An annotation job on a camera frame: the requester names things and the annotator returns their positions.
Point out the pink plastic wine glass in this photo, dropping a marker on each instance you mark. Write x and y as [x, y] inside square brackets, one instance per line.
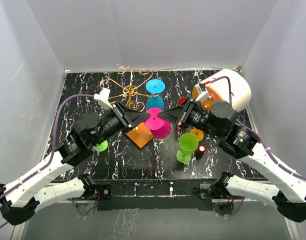
[159, 127]

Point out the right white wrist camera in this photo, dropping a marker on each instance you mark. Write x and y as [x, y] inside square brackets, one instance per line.
[202, 91]

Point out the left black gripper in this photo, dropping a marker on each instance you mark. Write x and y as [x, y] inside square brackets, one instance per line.
[127, 117]

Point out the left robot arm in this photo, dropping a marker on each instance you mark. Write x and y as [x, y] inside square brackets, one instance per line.
[22, 198]

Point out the red plastic wine glass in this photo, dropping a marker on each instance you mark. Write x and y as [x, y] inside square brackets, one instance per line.
[182, 100]

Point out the blue plastic wine glass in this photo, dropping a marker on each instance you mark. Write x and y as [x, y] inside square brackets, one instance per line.
[155, 87]

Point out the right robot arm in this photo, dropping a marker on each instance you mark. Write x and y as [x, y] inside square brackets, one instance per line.
[286, 191]

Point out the gold wire wine glass rack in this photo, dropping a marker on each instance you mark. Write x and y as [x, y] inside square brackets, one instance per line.
[140, 135]

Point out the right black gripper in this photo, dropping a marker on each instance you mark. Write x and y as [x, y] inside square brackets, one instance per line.
[180, 114]

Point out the orange plastic wine glass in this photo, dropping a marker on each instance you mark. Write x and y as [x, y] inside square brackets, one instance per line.
[199, 134]

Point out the small red black button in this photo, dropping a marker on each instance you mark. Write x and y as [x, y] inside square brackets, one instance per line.
[199, 152]

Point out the orange and white cylinder box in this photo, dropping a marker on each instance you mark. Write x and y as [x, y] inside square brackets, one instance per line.
[227, 83]

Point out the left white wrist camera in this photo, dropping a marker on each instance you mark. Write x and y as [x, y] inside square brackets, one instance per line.
[102, 99]

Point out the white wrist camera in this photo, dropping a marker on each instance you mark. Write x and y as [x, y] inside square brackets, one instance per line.
[202, 91]
[102, 99]

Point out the green plastic wine glass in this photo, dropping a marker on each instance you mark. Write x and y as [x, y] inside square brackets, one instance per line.
[188, 143]
[101, 147]

